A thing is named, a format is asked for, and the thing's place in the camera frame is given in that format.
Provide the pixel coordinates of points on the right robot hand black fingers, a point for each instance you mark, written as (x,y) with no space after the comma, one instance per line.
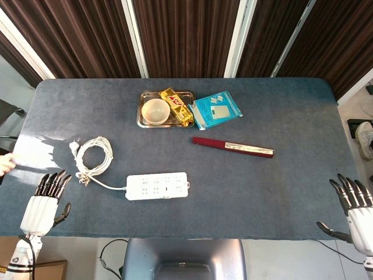
(361,221)

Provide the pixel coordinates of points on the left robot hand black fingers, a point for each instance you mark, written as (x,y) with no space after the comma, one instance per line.
(39,211)

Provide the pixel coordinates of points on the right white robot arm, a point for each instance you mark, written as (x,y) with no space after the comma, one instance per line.
(369,268)

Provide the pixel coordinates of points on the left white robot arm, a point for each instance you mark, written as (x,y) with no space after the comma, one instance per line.
(20,258)

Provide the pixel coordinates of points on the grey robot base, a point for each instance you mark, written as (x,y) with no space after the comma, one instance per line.
(140,259)

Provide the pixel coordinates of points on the white power strip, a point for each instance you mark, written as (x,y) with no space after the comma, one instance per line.
(157,186)

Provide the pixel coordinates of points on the person's bare hand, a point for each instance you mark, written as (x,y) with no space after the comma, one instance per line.
(6,164)

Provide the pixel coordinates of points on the brown cardboard box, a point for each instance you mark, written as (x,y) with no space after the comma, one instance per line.
(52,271)

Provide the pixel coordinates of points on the white sneaker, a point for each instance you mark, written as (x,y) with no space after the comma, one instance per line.
(365,137)

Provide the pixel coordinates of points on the blue tablecloth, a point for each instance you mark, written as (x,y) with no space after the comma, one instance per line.
(262,189)

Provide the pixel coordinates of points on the dark chair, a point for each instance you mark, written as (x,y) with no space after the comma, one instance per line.
(7,109)

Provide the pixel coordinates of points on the cream plastic bowl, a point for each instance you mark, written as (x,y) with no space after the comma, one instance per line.
(155,112)

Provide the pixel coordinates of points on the dark brown curtain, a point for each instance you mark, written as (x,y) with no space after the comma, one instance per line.
(186,38)
(81,38)
(344,38)
(14,58)
(268,38)

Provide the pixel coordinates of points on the steel rectangular tray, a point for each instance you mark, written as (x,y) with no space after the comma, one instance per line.
(148,95)

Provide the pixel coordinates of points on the dark red folded fan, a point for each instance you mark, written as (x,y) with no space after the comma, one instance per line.
(209,143)

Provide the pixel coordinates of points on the gold snack package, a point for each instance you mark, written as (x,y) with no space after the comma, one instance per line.
(176,106)

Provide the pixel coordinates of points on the blue cardboard box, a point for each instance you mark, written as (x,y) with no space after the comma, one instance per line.
(209,116)

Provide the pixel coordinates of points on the white partition frame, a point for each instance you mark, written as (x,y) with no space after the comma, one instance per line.
(355,89)
(239,38)
(29,49)
(135,38)

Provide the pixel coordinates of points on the grey partition frame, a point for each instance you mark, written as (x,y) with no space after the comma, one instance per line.
(292,41)

